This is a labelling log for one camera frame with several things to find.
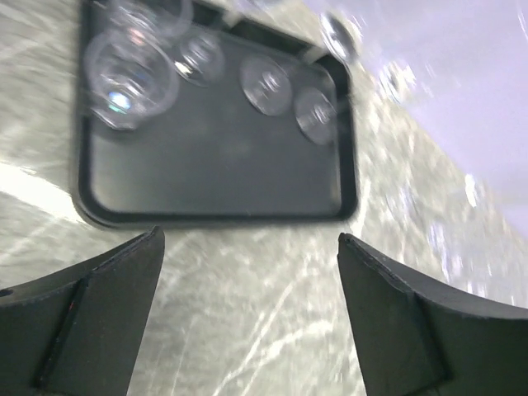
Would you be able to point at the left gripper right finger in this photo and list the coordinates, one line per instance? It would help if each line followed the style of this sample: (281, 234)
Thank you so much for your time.
(415, 335)

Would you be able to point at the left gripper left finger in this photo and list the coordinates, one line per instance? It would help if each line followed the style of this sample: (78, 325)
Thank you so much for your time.
(78, 331)

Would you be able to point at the round clear stemless glass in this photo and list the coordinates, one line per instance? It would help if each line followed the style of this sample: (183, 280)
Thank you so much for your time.
(316, 116)

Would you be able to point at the small clear shot glass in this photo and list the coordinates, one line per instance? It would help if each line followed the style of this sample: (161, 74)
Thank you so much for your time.
(131, 79)

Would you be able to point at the clear stemmed wine glass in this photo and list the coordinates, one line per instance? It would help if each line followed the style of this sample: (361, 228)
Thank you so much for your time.
(202, 59)

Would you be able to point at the small clear tumbler glass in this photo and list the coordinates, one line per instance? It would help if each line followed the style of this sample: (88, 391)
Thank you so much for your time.
(161, 22)

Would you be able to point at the black plastic tray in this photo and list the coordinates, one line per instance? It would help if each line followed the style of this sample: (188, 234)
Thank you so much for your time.
(213, 158)

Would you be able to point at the tall clear cylinder glass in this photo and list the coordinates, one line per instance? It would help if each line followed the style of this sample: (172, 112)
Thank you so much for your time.
(337, 38)

